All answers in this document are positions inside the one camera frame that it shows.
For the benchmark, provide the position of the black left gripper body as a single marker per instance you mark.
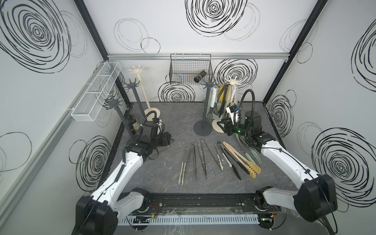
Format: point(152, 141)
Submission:
point(163, 140)

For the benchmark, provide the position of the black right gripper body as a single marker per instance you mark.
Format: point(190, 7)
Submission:
point(238, 129)

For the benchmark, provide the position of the green ringed steel tongs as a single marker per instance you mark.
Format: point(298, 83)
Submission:
point(250, 153)

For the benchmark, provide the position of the black slotted spatula tongs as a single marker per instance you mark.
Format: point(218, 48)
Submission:
point(220, 94)

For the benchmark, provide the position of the white handled slotted steel tongs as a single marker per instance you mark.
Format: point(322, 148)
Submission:
point(233, 94)

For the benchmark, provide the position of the clear handled steel tongs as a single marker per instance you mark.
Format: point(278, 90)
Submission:
point(212, 101)

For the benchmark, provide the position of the dark grey rack stand back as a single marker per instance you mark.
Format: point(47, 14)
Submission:
point(203, 127)

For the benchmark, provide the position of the dark grey rack stand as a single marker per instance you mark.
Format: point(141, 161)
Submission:
point(123, 120)
point(136, 100)
point(203, 127)

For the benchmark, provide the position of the dark grey rack stand front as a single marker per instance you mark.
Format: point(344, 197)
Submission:
point(123, 120)

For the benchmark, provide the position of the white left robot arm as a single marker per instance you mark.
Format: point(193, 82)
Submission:
point(99, 213)

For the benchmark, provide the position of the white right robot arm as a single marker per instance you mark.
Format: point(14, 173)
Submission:
point(315, 196)

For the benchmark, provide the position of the tall cream utensil rack stand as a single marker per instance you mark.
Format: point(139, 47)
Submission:
point(137, 71)

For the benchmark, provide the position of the black nylon tongs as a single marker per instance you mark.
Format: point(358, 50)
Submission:
point(230, 161)

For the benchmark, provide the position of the small steel tongs white tip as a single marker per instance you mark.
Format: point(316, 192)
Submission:
point(223, 160)

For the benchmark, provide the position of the wooden bamboo tongs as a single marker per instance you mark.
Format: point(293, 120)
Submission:
point(249, 167)

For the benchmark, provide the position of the slim black tongs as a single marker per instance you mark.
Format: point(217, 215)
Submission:
point(206, 161)

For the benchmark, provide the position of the small glass jar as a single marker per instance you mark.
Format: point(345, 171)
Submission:
point(133, 124)

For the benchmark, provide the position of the yellow sponge toast slice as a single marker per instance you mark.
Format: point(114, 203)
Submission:
point(229, 97)

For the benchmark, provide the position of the dark grey rack stand middle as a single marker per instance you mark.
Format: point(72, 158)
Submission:
point(136, 100)

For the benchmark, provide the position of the black pepper grinder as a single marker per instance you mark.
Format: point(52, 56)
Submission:
point(200, 76)

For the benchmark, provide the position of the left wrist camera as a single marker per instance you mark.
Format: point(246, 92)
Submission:
point(157, 121)

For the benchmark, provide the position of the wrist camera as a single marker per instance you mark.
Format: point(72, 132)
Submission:
point(233, 112)
point(157, 121)

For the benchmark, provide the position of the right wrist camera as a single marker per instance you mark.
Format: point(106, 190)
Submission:
point(233, 112)

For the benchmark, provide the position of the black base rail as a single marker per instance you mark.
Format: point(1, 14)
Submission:
point(159, 202)

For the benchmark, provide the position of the white wire wall basket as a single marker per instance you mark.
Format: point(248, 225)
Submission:
point(101, 90)

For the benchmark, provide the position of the black wire wall basket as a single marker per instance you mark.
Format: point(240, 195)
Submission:
point(184, 67)

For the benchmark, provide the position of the grey cable duct strip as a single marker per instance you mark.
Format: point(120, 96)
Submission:
point(213, 219)

